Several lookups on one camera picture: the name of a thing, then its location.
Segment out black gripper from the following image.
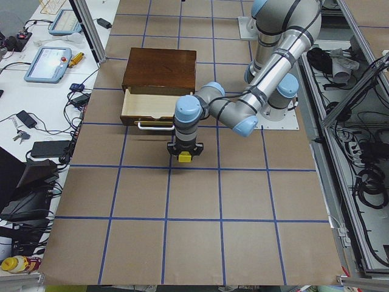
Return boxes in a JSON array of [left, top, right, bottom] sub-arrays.
[[167, 142, 204, 156]]

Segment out yellow block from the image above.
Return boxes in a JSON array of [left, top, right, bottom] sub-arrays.
[[177, 151, 193, 163]]

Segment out light wooden drawer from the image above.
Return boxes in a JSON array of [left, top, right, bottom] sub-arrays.
[[120, 86, 195, 127]]

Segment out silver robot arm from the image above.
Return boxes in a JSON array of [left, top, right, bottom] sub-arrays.
[[167, 1, 322, 160]]

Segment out dark wooden drawer cabinet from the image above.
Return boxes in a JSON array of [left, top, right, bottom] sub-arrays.
[[122, 47, 197, 96]]

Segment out black power brick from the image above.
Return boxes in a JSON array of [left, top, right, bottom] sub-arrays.
[[30, 140, 70, 158]]

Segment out yellow tool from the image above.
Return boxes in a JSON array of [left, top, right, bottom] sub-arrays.
[[68, 52, 84, 68]]

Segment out black laptop charger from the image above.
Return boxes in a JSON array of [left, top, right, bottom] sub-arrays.
[[97, 18, 112, 29]]

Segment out near teach pendant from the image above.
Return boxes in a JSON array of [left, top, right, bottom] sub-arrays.
[[24, 46, 72, 83]]

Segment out teach pendant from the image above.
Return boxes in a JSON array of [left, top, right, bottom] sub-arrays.
[[48, 9, 81, 35], [24, 46, 72, 83]]

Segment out keys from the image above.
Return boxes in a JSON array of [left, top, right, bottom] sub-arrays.
[[13, 130, 30, 144]]

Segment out black smartphone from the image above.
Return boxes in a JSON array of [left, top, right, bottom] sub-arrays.
[[16, 110, 37, 128]]

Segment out far teach pendant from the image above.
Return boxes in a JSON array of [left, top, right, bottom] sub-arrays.
[[48, 9, 81, 35]]

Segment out yellow mustard bottle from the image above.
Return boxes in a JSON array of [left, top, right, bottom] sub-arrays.
[[1, 255, 42, 273]]

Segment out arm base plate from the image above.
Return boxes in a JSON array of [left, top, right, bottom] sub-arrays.
[[238, 16, 258, 40], [255, 92, 300, 131]]

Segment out aluminium frame post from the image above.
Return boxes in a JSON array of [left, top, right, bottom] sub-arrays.
[[69, 0, 106, 64]]

